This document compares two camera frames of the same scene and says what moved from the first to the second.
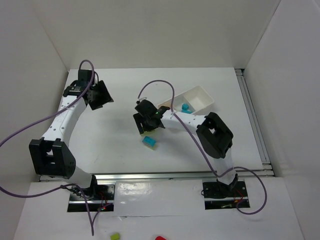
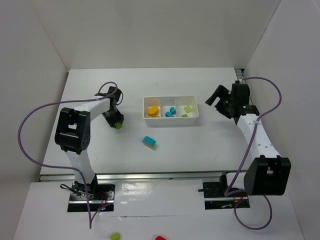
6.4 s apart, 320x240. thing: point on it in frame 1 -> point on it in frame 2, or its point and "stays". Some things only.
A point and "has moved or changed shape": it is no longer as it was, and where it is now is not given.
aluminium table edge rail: [173, 175] stays
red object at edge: [159, 238] stays
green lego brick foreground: [115, 236] stays
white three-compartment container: [192, 100] has moved or changed shape
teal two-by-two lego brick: [185, 108] has moved or changed shape
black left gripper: [100, 95] -> [114, 119]
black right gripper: [144, 125] -> [223, 100]
